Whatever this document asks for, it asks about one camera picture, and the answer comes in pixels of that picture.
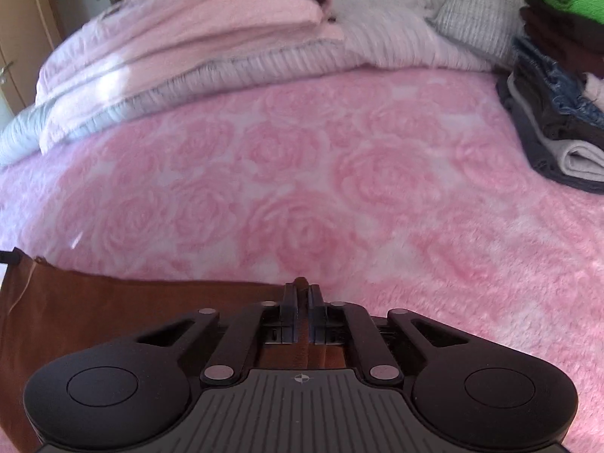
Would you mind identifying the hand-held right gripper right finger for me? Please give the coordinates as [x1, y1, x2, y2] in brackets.
[308, 282, 467, 383]

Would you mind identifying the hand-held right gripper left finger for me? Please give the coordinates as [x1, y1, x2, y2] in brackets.
[136, 277, 306, 385]

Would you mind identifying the brown coat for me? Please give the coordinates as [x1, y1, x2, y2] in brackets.
[0, 254, 394, 453]

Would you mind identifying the stack of folded clothes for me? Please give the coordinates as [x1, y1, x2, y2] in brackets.
[495, 0, 604, 195]

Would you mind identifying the pale blue quilt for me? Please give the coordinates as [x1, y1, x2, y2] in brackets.
[0, 103, 54, 167]

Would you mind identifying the pink rose-pattern blanket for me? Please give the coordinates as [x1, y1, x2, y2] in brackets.
[0, 63, 604, 453]

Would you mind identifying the grey striped quilt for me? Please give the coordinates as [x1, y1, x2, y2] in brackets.
[40, 14, 515, 152]

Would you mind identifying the folded pink quilt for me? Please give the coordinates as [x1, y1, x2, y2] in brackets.
[35, 0, 349, 153]

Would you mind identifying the grey quilted blanket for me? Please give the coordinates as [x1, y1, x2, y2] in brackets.
[329, 0, 455, 30]

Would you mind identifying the grey checked pillow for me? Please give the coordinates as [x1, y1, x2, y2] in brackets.
[425, 0, 528, 70]

